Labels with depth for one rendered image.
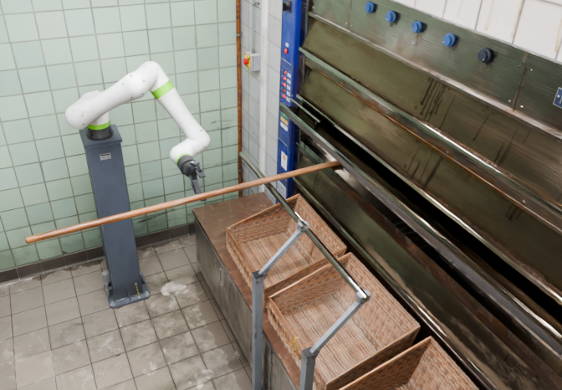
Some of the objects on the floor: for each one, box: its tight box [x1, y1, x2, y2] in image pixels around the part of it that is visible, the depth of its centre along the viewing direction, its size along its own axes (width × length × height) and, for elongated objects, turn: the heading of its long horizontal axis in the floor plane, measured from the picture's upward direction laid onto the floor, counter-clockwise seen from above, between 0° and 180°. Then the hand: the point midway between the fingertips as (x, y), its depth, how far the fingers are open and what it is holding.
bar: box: [239, 151, 370, 390], centre depth 263 cm, size 31×127×118 cm, turn 23°
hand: (202, 187), depth 251 cm, fingers open, 13 cm apart
